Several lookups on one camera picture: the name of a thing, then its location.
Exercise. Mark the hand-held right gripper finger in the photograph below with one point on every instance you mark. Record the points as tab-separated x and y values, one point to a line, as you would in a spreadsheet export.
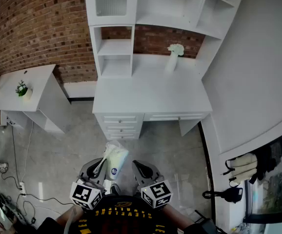
138	174
152	172

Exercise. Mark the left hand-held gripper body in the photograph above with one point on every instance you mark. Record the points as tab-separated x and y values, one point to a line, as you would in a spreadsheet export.
82	194

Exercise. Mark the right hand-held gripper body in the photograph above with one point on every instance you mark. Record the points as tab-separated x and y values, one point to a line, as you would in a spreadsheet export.
158	191

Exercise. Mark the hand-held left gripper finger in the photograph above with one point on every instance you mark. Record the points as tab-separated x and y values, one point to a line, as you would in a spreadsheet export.
85	168
103	175

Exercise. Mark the white plastic packet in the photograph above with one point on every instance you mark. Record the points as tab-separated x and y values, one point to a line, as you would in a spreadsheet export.
116	160

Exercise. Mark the person's right forearm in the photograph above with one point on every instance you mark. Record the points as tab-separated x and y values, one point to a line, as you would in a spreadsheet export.
177	217

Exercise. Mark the person's left forearm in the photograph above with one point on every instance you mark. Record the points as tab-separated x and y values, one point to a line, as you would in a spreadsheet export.
67	216

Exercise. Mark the white desk with shelving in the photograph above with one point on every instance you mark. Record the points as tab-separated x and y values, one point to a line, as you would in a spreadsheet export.
150	94

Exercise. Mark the person's dark shoe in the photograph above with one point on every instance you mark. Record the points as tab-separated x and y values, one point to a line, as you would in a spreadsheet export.
114	189

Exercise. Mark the black printed shirt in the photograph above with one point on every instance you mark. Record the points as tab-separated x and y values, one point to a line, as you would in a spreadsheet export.
128	218

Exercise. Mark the small white drawer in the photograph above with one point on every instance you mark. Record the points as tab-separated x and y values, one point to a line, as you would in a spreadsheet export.
122	136
120	119
121	128

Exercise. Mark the wide white drawer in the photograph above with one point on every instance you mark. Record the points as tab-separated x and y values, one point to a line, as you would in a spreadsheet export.
175	116

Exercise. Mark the white power strip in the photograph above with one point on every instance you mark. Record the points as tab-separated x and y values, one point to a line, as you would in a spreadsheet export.
22	188

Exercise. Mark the black stand base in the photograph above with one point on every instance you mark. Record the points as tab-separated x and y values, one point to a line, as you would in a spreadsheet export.
8	208

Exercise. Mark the beige backpack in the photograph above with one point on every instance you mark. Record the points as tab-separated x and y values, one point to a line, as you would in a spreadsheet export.
243	167

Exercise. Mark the small green potted plant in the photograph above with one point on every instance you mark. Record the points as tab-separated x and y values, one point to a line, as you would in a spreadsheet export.
22	90

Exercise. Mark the black jacket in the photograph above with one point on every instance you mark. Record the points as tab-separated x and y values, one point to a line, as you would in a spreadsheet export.
265	162

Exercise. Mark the white side table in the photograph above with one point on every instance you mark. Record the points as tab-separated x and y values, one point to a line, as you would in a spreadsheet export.
21	77

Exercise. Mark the white vase with white flowers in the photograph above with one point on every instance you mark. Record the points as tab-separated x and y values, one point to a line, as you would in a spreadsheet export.
171	62

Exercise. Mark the glass cabinet door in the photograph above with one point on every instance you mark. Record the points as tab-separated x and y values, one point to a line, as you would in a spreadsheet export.
110	1

